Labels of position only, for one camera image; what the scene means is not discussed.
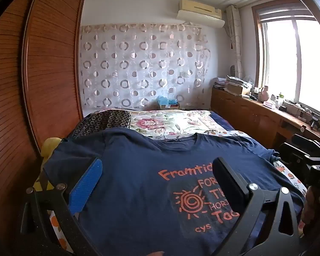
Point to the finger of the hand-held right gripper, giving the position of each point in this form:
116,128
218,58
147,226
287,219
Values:
293,156
306,142

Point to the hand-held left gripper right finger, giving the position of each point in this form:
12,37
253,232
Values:
229,184

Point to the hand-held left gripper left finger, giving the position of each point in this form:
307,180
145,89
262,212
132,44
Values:
86,186

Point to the navy printed t-shirt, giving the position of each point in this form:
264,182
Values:
138,192

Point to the person's right hand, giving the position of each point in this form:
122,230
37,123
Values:
308,208

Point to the person's left hand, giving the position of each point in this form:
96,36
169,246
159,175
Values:
155,253

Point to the orange fruit print sheet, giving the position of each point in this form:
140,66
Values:
290,177

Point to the black stand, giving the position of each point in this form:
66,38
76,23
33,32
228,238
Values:
315,121

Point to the small black box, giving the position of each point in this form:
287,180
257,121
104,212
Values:
283,108

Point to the green-capped bottle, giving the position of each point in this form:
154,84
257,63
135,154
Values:
281,98

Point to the yellow cloth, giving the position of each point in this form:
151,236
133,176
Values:
50,148

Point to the pink tissue pack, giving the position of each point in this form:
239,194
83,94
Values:
269,104

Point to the navy bed cover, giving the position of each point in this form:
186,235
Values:
218,121

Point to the pink bottle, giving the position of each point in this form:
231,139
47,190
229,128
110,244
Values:
264,94

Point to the long wooden cabinet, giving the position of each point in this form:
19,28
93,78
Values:
242,112

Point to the window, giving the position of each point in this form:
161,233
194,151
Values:
309,58

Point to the brown cardboard box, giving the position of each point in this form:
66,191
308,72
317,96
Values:
237,89

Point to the floral blanket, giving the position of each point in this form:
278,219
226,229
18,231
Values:
162,124

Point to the pile of papers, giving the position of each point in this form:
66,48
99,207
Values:
237,80

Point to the small cardboard box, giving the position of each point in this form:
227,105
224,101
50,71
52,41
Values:
172,106

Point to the blue plastic bag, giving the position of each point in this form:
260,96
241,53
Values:
165,100

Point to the white patterned window curtain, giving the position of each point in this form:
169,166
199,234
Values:
234,40

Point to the wooden slatted wardrobe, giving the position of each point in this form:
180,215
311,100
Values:
50,58

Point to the sheer circle-print curtain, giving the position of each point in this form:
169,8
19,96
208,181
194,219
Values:
144,66

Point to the wall air conditioner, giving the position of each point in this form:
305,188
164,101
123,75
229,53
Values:
200,12

